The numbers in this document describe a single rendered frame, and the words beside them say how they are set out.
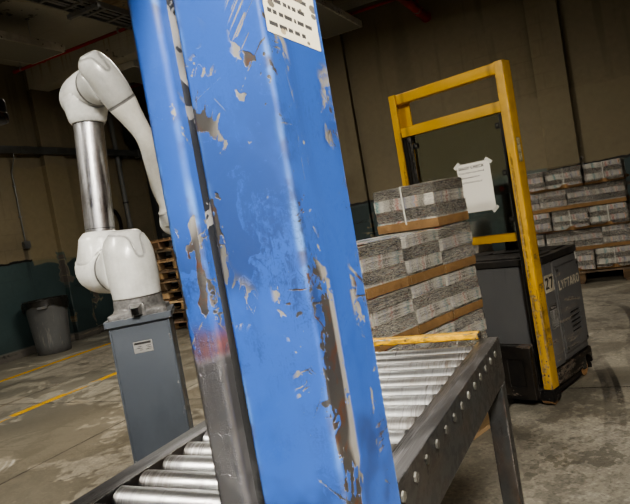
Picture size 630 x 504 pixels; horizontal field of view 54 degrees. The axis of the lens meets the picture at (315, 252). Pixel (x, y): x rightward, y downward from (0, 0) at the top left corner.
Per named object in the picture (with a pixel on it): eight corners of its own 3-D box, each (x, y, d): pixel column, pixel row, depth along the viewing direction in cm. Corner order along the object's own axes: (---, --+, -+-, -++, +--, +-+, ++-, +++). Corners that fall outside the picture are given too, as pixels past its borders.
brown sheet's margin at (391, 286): (306, 301, 283) (304, 292, 283) (348, 288, 303) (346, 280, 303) (367, 299, 256) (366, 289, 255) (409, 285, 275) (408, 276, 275)
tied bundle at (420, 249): (347, 290, 303) (340, 244, 302) (383, 279, 324) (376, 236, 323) (411, 286, 277) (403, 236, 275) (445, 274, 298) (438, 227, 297)
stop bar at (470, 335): (341, 346, 191) (340, 340, 191) (482, 336, 172) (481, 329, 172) (337, 349, 188) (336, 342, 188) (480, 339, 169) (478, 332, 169)
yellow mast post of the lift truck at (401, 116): (434, 381, 379) (387, 97, 370) (442, 376, 386) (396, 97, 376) (446, 382, 373) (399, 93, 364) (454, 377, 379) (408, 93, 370)
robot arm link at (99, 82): (142, 88, 205) (124, 98, 214) (109, 38, 198) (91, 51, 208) (114, 107, 197) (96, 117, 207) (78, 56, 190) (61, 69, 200)
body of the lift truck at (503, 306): (452, 389, 388) (432, 264, 384) (494, 364, 427) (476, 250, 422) (561, 398, 339) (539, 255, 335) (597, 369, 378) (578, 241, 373)
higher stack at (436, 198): (409, 431, 329) (369, 192, 322) (440, 412, 350) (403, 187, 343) (473, 441, 302) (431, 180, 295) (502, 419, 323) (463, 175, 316)
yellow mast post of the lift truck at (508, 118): (536, 389, 333) (486, 64, 324) (544, 383, 339) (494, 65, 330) (553, 390, 326) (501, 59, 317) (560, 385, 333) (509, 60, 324)
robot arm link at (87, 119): (96, 295, 201) (70, 297, 217) (142, 289, 212) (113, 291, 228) (70, 61, 201) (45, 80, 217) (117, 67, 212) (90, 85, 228)
